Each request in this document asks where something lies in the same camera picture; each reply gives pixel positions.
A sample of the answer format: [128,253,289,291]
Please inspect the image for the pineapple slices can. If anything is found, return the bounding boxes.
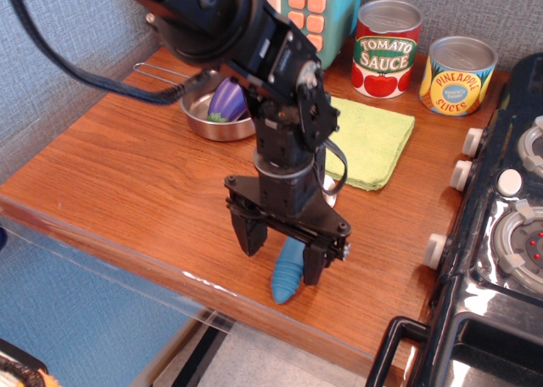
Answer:
[419,36,498,117]

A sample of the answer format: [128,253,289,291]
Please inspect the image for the white stove knob front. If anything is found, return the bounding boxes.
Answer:
[423,233,447,270]

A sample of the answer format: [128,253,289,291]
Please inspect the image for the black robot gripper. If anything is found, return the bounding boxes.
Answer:
[224,150,351,285]

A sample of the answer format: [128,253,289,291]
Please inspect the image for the toy microwave teal and cream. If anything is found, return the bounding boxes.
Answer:
[267,0,361,69]

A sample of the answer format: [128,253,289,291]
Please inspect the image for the white stove knob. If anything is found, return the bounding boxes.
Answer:
[450,160,473,192]
[462,128,484,158]
[423,233,447,270]

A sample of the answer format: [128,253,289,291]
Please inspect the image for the orange fuzzy object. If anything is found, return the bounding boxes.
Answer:
[36,373,60,387]

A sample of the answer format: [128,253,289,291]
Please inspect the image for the white stove knob rear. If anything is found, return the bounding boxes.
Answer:
[462,128,484,158]

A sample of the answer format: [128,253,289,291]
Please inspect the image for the green folded cloth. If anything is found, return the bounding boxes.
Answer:
[326,98,415,191]

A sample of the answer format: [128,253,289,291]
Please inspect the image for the small steel pan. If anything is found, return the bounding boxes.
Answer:
[133,62,257,143]

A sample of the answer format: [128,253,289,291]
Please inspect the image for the blue handled metal spoon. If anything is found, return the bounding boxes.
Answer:
[271,175,339,306]

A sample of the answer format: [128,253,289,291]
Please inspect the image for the tomato sauce can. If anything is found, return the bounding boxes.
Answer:
[351,0,423,98]

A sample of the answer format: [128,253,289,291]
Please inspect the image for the black braided cable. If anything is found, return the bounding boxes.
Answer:
[3,0,213,106]

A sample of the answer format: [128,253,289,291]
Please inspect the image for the white stove knob middle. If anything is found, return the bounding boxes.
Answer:
[450,160,473,192]

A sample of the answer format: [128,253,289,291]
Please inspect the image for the purple toy eggplant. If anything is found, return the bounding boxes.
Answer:
[207,79,246,123]

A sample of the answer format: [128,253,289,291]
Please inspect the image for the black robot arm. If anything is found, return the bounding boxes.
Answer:
[135,0,351,285]

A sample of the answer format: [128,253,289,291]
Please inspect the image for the black toy stove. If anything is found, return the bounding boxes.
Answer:
[367,53,542,386]

